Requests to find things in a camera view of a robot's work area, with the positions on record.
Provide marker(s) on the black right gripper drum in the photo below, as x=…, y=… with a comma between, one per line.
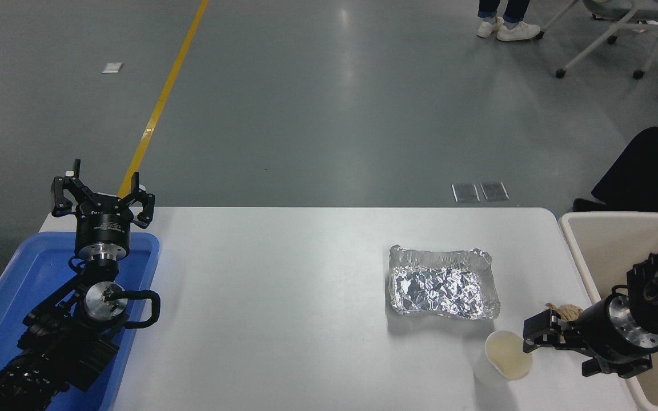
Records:
x=594, y=334

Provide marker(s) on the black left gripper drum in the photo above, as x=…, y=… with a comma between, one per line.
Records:
x=103, y=225

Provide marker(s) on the white paper cup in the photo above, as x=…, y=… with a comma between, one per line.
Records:
x=506, y=357

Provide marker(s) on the crumpled tan paper ball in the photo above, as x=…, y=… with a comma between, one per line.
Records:
x=569, y=311

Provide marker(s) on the large pale bin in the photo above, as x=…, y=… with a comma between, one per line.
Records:
x=603, y=245

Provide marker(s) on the blue plastic tray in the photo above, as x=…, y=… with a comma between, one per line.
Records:
x=15, y=285

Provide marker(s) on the crumpled foil tray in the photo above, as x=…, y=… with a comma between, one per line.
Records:
x=443, y=285

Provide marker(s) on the metal floor plate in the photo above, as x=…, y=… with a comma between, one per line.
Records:
x=495, y=192
x=466, y=193

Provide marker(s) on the person in black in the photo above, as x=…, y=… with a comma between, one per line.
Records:
x=643, y=165

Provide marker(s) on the standing person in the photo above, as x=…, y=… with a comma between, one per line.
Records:
x=514, y=31

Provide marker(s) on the white wheeled office chair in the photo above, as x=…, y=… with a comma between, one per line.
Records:
x=620, y=14

